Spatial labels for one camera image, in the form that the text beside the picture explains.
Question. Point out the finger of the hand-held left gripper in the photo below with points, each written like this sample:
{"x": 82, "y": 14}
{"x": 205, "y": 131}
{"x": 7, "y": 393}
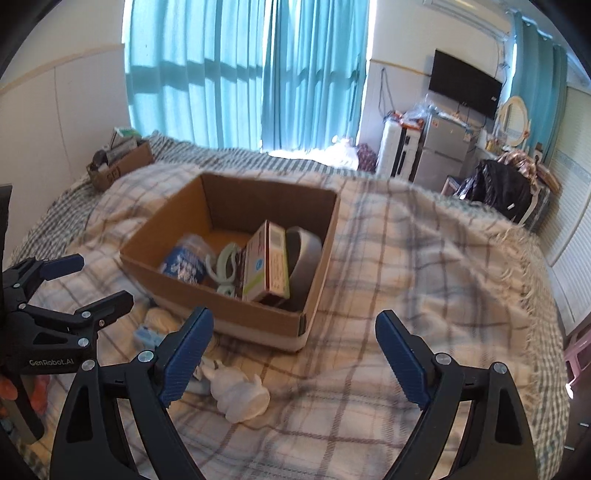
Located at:
{"x": 113, "y": 305}
{"x": 62, "y": 265}

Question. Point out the plaid blanket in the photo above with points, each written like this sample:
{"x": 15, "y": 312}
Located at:
{"x": 392, "y": 286}

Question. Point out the white plush toy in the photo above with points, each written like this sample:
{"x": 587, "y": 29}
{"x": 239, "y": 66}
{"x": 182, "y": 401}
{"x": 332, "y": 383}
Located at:
{"x": 240, "y": 392}

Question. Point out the white green medicine box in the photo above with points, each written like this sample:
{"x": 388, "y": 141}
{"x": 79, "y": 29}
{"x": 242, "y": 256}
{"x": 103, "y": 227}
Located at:
{"x": 265, "y": 263}

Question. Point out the teal window curtain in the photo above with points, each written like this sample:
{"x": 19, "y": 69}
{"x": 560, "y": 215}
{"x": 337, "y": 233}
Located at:
{"x": 240, "y": 69}

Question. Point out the white suitcase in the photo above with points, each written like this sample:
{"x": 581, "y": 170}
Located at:
{"x": 392, "y": 145}

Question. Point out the red patterned bag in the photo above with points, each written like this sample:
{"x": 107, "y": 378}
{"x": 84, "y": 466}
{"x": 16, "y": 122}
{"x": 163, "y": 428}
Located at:
{"x": 367, "y": 156}

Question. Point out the blue printed plastic packet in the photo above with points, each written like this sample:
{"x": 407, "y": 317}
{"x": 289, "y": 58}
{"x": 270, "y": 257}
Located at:
{"x": 184, "y": 266}

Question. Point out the pink stool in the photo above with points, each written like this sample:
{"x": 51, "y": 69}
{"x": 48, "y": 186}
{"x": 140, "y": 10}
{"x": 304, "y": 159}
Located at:
{"x": 577, "y": 357}

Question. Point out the green checked bed sheet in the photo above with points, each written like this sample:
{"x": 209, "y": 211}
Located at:
{"x": 231, "y": 154}

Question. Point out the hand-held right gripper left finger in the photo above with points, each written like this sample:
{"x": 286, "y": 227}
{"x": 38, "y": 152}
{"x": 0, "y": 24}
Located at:
{"x": 184, "y": 360}

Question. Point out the oval white mirror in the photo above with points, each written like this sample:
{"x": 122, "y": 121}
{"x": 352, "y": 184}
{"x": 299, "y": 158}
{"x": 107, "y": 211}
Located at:
{"x": 513, "y": 117}

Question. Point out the black jacket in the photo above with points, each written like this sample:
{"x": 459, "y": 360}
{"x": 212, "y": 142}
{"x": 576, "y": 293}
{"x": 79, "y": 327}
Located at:
{"x": 501, "y": 187}

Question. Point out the clear plastic bag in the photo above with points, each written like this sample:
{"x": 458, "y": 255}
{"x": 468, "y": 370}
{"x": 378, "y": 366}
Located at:
{"x": 418, "y": 113}

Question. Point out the small cardboard box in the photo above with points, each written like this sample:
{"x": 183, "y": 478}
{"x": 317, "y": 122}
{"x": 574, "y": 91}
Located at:
{"x": 124, "y": 161}

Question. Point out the grey roll of tape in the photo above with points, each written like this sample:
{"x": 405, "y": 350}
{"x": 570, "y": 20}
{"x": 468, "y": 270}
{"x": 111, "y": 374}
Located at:
{"x": 304, "y": 258}

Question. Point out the black wall television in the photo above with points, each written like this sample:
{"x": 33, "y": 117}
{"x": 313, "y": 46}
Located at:
{"x": 464, "y": 83}

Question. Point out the teal side curtain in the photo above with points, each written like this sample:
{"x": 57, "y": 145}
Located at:
{"x": 535, "y": 60}

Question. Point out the white air conditioner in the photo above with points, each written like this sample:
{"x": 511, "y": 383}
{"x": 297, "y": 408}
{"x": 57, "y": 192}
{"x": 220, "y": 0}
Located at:
{"x": 455, "y": 3}

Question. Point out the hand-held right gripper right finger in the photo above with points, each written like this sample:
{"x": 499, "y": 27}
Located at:
{"x": 401, "y": 360}

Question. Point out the silver refrigerator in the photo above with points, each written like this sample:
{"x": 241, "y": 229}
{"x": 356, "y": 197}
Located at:
{"x": 443, "y": 147}

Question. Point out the person's left hand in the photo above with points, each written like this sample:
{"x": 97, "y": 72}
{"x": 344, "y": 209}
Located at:
{"x": 40, "y": 392}

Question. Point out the light blue small item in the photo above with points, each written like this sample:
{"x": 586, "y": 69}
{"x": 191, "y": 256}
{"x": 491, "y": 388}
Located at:
{"x": 147, "y": 337}

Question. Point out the large cardboard box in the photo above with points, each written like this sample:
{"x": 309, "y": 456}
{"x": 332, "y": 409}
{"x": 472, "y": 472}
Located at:
{"x": 184, "y": 217}

